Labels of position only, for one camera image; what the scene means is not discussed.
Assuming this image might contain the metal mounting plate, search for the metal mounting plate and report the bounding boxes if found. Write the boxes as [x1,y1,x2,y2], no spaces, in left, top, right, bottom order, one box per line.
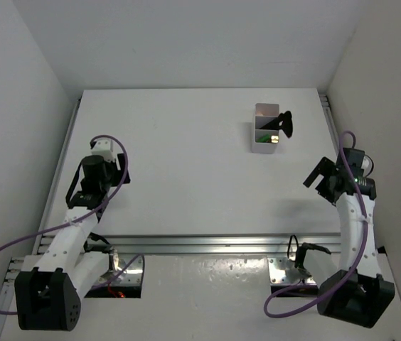
[267,256,316,288]
[93,251,146,288]

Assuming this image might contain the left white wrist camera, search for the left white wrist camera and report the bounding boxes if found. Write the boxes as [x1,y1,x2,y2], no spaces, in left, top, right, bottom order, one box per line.
[90,138,114,162]

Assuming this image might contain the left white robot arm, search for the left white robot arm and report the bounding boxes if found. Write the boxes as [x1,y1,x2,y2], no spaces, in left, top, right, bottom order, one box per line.
[14,151,130,331]

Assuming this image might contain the black fan makeup brush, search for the black fan makeup brush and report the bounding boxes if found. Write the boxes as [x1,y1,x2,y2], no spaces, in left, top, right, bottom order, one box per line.
[278,111,294,139]

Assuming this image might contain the black gold eyeshadow palette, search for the black gold eyeshadow palette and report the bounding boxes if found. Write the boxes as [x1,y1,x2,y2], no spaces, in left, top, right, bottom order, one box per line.
[270,135,279,144]

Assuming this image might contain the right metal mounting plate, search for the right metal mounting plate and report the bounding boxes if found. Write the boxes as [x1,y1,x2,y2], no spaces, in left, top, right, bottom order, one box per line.
[267,256,316,288]

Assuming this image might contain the green lipstick tube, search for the green lipstick tube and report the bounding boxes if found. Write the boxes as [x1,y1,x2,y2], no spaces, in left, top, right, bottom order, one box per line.
[257,134,272,143]

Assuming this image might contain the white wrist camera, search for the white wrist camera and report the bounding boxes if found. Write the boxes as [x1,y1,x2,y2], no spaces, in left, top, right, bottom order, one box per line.
[90,138,114,162]
[362,155,375,177]

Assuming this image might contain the white organizer box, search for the white organizer box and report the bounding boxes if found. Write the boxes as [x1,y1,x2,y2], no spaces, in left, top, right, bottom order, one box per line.
[251,103,280,154]

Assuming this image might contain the aluminium frame rail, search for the aluminium frame rail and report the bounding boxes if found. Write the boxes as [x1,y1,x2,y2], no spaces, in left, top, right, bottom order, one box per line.
[0,90,386,341]

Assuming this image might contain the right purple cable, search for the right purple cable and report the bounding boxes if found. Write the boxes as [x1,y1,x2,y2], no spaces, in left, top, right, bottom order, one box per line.
[264,130,370,319]

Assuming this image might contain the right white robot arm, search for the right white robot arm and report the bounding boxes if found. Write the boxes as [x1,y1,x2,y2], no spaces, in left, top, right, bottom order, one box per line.
[294,148,395,328]

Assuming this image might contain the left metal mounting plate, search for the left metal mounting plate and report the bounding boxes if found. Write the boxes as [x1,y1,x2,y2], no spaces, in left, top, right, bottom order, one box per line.
[93,251,146,288]

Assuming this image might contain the large black powder brush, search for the large black powder brush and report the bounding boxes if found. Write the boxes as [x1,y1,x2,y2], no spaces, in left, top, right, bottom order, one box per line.
[256,113,285,130]

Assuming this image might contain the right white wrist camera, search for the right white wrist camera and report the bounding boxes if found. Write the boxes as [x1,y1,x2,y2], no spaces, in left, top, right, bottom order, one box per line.
[362,155,375,177]

